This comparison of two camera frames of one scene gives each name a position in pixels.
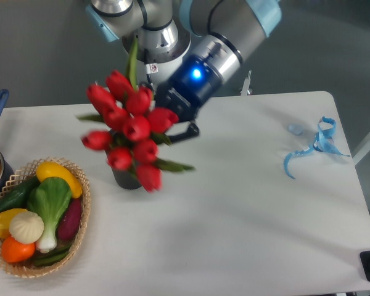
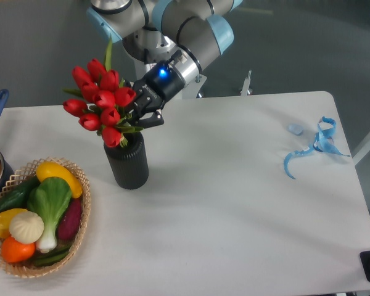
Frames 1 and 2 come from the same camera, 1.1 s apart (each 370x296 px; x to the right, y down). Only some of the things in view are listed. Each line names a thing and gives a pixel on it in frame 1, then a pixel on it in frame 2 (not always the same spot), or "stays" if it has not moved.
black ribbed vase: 127,178 stays
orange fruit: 13,251 stays
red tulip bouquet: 135,133 -> 104,102
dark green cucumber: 16,197 stays
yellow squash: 49,169 stays
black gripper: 195,80 -> 161,84
